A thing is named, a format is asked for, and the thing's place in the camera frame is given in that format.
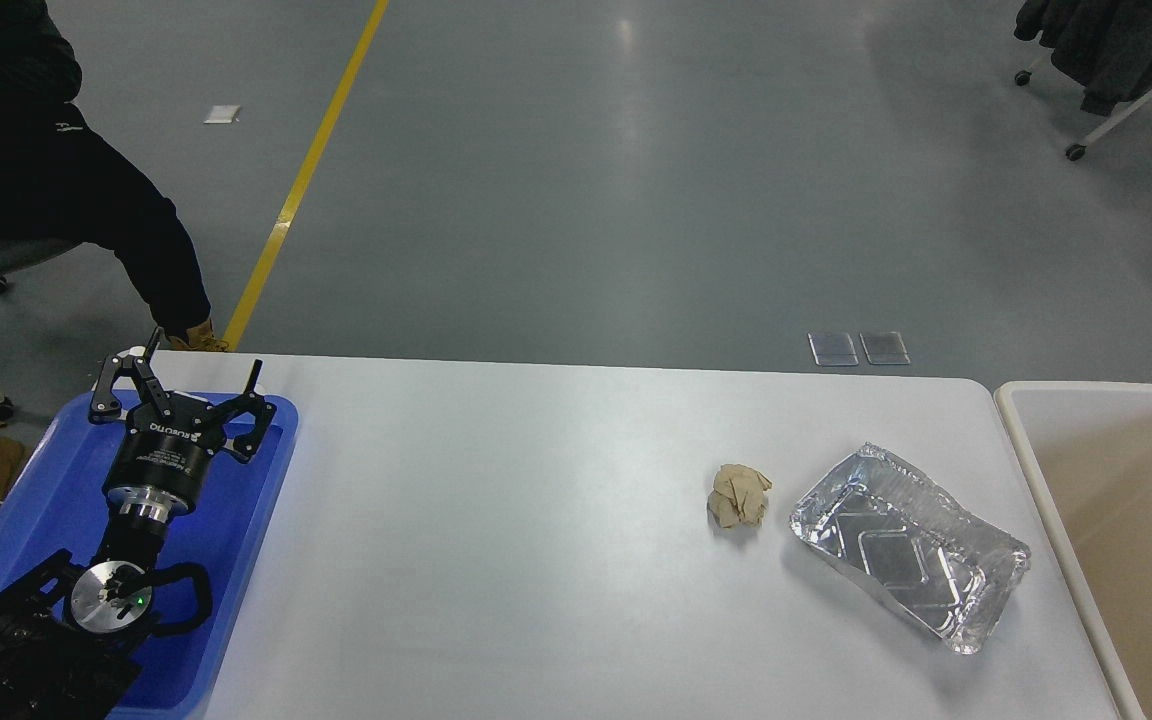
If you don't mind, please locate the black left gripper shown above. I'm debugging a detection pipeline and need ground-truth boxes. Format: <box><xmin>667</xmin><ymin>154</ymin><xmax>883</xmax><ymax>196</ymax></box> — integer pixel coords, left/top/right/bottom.
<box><xmin>89</xmin><ymin>325</ymin><xmax>279</xmax><ymax>517</ymax></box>

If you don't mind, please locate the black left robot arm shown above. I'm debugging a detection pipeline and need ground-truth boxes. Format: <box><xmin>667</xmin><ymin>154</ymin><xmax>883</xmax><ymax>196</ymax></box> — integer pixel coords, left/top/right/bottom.
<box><xmin>0</xmin><ymin>328</ymin><xmax>276</xmax><ymax>719</ymax></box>

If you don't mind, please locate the blue plastic tray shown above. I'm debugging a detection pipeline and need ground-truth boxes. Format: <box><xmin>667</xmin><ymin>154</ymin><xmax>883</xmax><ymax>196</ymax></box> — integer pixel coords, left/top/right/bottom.
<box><xmin>0</xmin><ymin>395</ymin><xmax>300</xmax><ymax>719</ymax></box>

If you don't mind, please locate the office chair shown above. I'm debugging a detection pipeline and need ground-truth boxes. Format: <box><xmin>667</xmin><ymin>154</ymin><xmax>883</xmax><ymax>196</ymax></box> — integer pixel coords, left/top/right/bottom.
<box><xmin>0</xmin><ymin>238</ymin><xmax>79</xmax><ymax>295</ymax></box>

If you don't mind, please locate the person in black clothes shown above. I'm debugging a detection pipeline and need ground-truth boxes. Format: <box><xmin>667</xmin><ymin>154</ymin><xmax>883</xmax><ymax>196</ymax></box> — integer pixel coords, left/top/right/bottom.
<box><xmin>0</xmin><ymin>0</ymin><xmax>229</xmax><ymax>556</ymax></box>

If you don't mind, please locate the white paper on floor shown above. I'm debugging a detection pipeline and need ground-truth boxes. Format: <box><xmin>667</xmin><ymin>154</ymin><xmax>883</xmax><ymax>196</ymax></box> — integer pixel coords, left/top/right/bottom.
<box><xmin>204</xmin><ymin>104</ymin><xmax>242</xmax><ymax>126</ymax></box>

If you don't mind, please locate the crumpled brown paper ball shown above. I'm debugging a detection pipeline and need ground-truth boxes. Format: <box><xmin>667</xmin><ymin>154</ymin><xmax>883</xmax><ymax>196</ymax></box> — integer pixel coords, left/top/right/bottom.
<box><xmin>707</xmin><ymin>464</ymin><xmax>774</xmax><ymax>529</ymax></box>

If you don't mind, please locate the left floor plate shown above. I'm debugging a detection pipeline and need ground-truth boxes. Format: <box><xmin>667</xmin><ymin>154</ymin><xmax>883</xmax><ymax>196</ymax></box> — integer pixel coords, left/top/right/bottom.
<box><xmin>808</xmin><ymin>332</ymin><xmax>859</xmax><ymax>366</ymax></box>

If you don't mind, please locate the floor plate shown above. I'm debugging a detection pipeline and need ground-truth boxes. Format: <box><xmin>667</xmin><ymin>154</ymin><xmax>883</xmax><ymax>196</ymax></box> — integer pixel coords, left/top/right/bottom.
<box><xmin>808</xmin><ymin>332</ymin><xmax>859</xmax><ymax>366</ymax></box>
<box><xmin>859</xmin><ymin>331</ymin><xmax>911</xmax><ymax>366</ymax></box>

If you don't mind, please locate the right floor plate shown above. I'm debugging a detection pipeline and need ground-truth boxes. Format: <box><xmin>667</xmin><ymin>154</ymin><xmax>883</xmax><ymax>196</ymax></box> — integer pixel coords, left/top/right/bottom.
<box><xmin>859</xmin><ymin>331</ymin><xmax>911</xmax><ymax>366</ymax></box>

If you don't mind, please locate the aluminium foil tray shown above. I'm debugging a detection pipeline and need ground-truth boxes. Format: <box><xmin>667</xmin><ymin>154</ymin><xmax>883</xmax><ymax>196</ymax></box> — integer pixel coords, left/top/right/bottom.
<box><xmin>788</xmin><ymin>444</ymin><xmax>1030</xmax><ymax>655</ymax></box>

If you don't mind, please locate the beige plastic bin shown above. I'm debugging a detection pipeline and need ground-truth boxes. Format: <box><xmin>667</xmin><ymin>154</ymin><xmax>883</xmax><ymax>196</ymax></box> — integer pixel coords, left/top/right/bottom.
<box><xmin>995</xmin><ymin>381</ymin><xmax>1152</xmax><ymax>719</ymax></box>

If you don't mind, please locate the clothes rack with coats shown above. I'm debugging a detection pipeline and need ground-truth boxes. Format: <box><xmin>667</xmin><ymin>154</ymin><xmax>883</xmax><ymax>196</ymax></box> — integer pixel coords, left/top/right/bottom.
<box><xmin>1011</xmin><ymin>1</ymin><xmax>1152</xmax><ymax>161</ymax></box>

